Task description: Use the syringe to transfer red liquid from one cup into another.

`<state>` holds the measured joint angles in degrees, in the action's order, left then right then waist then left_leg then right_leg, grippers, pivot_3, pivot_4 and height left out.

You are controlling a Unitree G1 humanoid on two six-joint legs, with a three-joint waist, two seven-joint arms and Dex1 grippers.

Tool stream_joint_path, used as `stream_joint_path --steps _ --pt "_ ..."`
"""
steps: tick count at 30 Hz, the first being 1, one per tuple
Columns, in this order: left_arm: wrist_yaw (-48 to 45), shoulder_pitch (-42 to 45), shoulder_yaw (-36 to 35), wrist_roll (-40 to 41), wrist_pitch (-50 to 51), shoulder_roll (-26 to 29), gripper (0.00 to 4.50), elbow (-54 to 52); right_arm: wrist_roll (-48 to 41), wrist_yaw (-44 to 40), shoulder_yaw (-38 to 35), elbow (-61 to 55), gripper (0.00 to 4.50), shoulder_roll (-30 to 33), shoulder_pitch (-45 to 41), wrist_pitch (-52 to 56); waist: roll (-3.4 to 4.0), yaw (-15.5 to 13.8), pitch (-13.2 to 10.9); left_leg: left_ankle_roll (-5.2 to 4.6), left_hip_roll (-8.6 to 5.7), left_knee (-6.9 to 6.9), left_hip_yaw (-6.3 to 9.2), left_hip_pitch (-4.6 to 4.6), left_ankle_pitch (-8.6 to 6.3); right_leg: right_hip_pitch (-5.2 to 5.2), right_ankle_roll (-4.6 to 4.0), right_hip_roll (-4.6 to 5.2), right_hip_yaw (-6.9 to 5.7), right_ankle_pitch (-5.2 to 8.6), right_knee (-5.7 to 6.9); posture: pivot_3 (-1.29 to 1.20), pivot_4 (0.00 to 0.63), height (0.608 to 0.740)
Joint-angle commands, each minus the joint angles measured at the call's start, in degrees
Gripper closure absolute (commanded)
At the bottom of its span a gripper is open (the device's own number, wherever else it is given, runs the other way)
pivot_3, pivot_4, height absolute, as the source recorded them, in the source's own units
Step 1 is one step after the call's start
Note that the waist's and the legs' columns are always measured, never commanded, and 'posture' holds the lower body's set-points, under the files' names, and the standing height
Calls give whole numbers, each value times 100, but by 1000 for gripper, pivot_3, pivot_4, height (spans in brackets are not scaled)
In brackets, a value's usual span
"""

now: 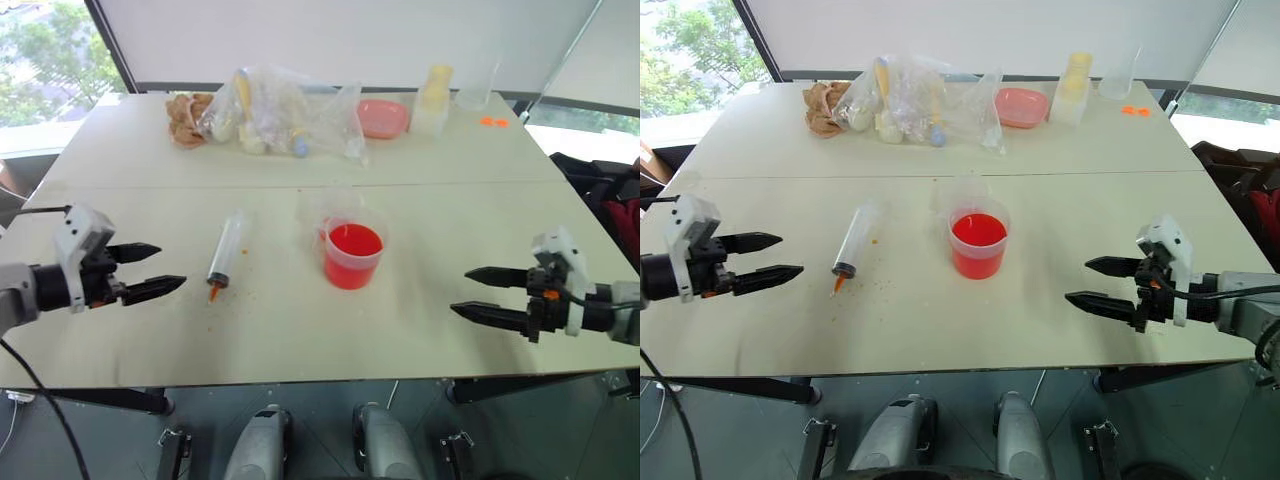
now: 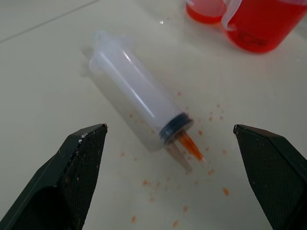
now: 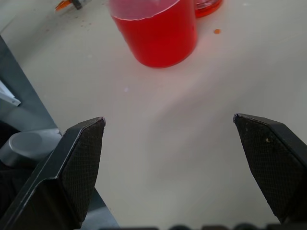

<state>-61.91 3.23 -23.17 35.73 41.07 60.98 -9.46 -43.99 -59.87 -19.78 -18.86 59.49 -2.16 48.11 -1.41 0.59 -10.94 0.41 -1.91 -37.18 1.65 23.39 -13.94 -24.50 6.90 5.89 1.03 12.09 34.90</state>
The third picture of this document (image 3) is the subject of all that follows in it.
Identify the orange-tipped tool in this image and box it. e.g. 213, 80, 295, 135
54, 0, 93, 12

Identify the beaker of red liquid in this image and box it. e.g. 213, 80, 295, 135
107, 0, 199, 69

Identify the silver robot body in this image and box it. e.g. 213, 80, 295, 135
0, 80, 64, 168

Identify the red liquid container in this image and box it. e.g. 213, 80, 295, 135
193, 0, 224, 18

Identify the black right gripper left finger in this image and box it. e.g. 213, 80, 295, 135
0, 116, 106, 230

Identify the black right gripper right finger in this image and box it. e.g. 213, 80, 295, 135
233, 113, 307, 225

